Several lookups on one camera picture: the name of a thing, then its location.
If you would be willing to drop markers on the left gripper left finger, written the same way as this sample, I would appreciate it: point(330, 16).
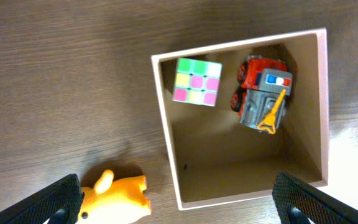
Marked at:
point(59, 202)

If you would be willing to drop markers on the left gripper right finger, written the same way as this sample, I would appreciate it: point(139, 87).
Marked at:
point(299, 202)

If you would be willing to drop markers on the open beige cardboard box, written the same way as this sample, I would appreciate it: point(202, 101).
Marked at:
point(214, 158)

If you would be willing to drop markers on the red grey toy truck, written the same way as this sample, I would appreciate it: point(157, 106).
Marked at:
point(259, 100)

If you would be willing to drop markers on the multicoloured puzzle cube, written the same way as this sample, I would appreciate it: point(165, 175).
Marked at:
point(196, 82)

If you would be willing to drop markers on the orange toy animal figure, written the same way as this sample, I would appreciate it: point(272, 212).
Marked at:
point(115, 201)

